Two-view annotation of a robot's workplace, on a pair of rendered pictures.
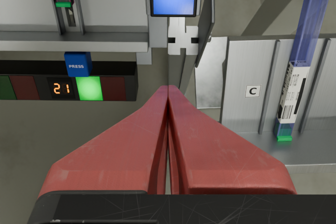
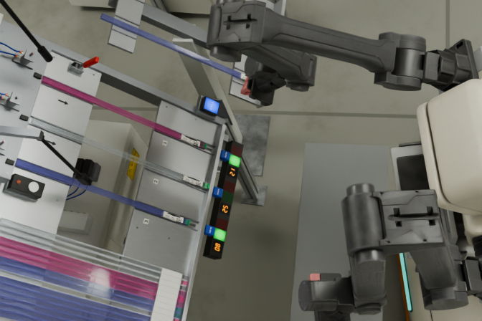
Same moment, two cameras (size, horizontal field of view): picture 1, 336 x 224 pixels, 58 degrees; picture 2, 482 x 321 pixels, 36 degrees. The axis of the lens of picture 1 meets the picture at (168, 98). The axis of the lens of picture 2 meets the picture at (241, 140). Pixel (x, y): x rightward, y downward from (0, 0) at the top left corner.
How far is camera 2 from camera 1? 1.79 m
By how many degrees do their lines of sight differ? 22
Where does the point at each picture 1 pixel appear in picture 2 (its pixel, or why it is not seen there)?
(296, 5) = (210, 77)
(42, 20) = (207, 160)
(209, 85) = not seen: hidden behind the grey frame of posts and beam
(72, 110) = (244, 286)
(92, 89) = (234, 159)
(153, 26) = (218, 120)
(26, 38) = (213, 164)
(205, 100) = (256, 168)
